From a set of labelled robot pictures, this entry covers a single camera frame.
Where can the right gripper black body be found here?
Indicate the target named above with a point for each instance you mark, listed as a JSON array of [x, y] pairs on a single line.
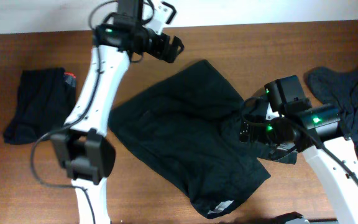
[[271, 137]]

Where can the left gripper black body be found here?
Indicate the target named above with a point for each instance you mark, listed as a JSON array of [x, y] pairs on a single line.
[[156, 43]]

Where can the dark green shorts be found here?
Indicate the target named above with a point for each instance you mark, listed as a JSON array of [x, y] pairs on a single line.
[[186, 129]]

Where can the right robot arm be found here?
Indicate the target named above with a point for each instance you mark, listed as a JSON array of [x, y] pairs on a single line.
[[321, 136]]

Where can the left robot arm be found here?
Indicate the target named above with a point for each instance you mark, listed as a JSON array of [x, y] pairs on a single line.
[[81, 146]]

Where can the folded black shorts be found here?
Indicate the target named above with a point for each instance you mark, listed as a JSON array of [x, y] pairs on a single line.
[[45, 98]]

